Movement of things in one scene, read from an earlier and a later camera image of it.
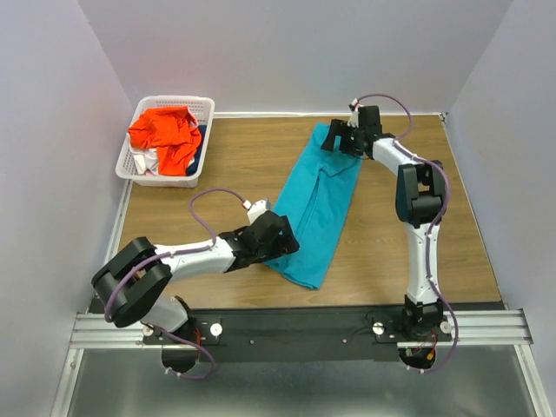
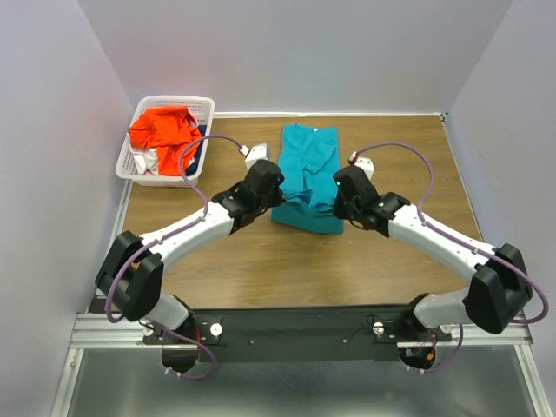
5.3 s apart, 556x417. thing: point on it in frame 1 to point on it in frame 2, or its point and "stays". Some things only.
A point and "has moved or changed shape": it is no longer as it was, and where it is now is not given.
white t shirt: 145,161 stays
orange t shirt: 174,131 stays
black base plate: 234,335 stays
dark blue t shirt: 192,169 stays
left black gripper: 286,237 to 274,196
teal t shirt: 319,200 has moved or changed shape
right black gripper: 343,136 to 340,207
